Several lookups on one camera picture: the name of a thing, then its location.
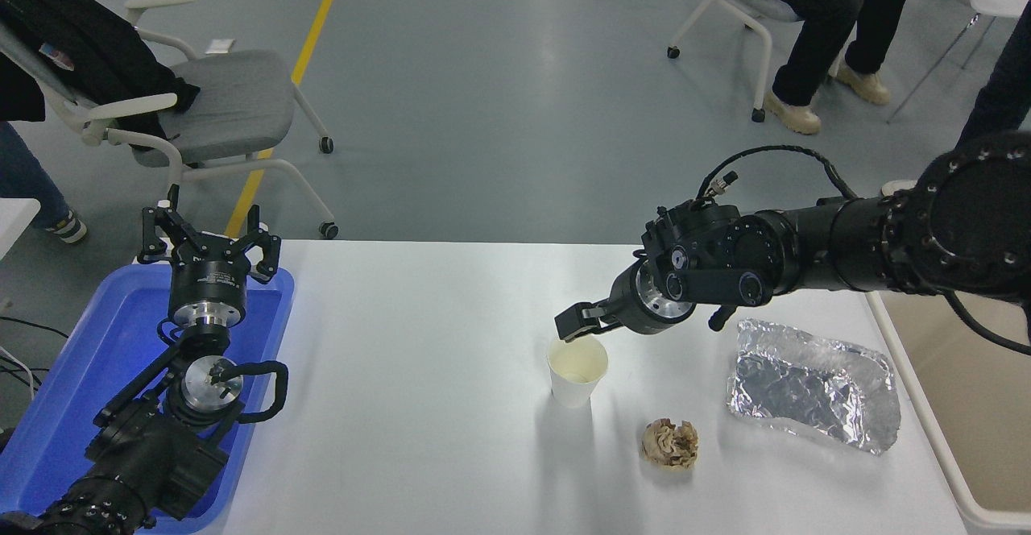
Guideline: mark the seated person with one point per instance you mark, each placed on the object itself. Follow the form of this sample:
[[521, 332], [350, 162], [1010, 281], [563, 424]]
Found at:
[[813, 11]]

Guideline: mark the grey office chair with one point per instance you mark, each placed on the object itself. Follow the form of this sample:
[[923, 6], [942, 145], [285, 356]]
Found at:
[[238, 100]]

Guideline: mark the crumpled silver foil tray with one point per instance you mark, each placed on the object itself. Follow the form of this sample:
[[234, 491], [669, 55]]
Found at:
[[805, 390]]

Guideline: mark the crumpled tan paper ball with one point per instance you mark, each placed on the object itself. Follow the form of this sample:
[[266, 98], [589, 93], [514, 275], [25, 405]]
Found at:
[[670, 443]]

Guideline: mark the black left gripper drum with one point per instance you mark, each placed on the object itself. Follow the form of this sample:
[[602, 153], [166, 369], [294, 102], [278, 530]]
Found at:
[[208, 277]]

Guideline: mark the person in dark trousers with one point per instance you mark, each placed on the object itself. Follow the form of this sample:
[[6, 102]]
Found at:
[[1003, 84]]

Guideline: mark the white side table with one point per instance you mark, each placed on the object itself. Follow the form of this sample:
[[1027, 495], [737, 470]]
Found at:
[[14, 221]]

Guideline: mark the blue plastic tray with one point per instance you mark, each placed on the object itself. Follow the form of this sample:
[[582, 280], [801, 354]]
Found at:
[[97, 342]]

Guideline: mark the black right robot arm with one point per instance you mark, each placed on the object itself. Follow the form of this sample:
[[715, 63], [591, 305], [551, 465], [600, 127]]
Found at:
[[854, 237]]

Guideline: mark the black jacket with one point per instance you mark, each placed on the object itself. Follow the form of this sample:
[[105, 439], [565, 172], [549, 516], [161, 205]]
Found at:
[[89, 43]]

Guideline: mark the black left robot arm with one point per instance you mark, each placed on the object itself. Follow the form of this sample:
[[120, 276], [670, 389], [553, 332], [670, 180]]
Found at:
[[145, 454]]

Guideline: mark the white-framed wheeled chair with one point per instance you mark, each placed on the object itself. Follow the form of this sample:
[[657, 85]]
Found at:
[[761, 11]]

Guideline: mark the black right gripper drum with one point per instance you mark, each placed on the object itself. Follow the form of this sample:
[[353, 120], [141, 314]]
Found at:
[[632, 305]]

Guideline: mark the small white floor object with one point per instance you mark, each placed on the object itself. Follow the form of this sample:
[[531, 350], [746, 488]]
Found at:
[[220, 47]]

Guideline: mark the white paper cup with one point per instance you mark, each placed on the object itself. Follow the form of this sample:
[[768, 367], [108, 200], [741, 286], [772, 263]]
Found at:
[[576, 386]]

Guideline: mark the large pale bin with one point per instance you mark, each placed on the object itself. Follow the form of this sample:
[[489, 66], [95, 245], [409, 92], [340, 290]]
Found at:
[[983, 438]]

